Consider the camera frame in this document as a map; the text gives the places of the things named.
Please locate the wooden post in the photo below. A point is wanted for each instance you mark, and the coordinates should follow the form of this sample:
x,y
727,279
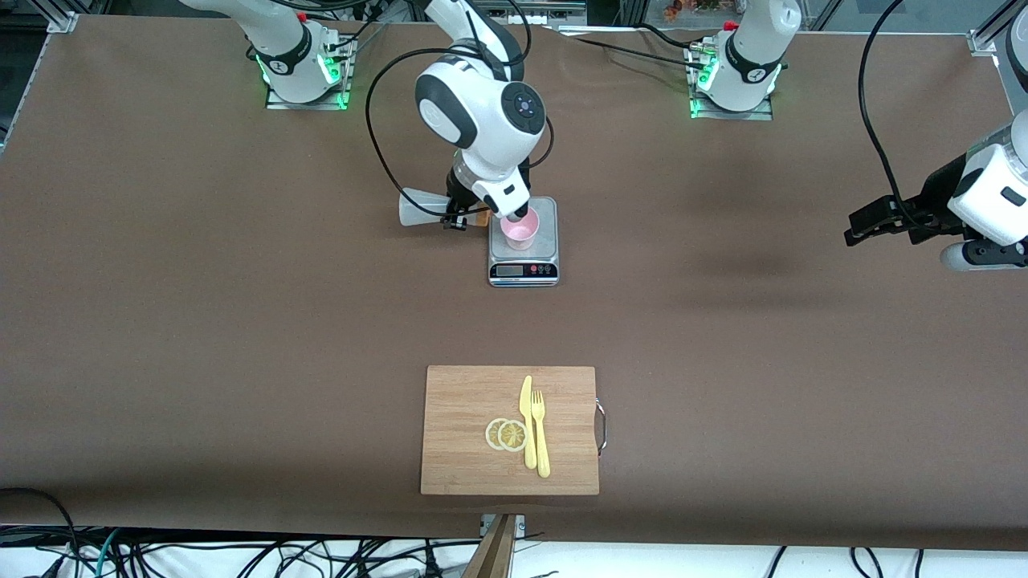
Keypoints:
x,y
494,554

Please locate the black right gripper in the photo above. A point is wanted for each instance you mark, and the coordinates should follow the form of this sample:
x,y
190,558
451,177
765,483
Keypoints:
x,y
460,191

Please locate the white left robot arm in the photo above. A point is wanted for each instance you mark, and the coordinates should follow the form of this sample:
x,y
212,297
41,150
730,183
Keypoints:
x,y
1000,193

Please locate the grey power strip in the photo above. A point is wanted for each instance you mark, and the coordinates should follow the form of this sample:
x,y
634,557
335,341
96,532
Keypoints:
x,y
526,10

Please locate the yellow plastic knife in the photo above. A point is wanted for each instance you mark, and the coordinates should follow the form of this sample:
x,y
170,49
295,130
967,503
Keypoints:
x,y
525,401

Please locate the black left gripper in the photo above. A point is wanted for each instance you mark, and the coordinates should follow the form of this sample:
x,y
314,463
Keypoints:
x,y
934,195

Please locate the silver digital kitchen scale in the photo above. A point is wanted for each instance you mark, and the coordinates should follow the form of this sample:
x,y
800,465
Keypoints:
x,y
548,258

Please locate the yellow plastic fork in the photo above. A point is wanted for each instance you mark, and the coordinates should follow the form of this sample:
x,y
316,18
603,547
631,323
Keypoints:
x,y
543,449

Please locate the dried lemon slice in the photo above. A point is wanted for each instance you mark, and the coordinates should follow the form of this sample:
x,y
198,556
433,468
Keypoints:
x,y
512,436
491,434

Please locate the aluminium frame extrusion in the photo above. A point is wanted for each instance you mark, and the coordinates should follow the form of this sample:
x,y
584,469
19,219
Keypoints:
x,y
60,14
992,28

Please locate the pink plastic cup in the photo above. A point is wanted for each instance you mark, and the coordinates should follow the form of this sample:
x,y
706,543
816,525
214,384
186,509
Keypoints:
x,y
518,234

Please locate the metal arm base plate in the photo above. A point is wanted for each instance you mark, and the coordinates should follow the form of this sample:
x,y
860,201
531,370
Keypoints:
x,y
309,104
731,115

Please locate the clear squeeze bottle orange cap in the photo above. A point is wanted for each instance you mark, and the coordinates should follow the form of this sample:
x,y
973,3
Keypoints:
x,y
422,207

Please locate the small metal bracket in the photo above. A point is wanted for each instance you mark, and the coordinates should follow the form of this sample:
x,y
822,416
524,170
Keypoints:
x,y
520,526

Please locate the orange background objects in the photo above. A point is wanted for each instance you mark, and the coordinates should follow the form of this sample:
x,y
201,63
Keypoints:
x,y
691,6

